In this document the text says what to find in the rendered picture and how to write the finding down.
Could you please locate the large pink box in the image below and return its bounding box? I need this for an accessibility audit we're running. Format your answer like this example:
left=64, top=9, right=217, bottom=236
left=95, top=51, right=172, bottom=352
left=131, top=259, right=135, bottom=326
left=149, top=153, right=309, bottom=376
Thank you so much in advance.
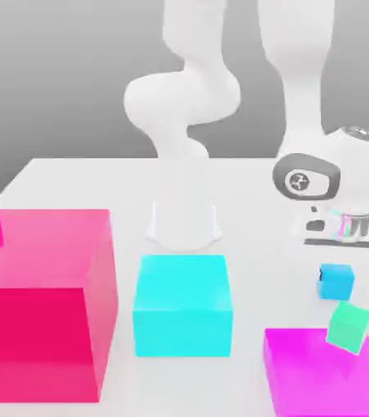
left=0, top=208, right=120, bottom=404

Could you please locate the small green cube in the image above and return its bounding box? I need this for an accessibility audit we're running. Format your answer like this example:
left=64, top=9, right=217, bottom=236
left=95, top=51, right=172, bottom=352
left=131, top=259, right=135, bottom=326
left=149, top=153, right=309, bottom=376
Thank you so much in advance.
left=325, top=301, right=369, bottom=356

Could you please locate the large magenta box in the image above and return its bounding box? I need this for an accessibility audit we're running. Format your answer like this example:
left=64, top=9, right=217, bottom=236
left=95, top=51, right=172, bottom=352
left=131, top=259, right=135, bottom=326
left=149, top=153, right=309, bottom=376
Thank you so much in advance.
left=262, top=327, right=369, bottom=417

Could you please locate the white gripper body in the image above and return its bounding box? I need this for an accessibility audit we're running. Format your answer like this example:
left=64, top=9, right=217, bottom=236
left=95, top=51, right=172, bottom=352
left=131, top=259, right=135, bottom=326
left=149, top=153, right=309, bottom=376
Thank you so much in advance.
left=296, top=235, right=369, bottom=261

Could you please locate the large cyan box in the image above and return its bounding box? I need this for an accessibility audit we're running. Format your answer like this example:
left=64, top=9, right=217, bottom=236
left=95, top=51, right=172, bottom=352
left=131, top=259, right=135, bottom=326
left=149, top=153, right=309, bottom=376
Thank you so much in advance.
left=131, top=254, right=235, bottom=358

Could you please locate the small blue cube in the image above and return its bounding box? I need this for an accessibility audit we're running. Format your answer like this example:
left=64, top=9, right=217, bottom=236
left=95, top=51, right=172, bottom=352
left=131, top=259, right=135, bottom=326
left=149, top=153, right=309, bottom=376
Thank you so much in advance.
left=316, top=263, right=356, bottom=301

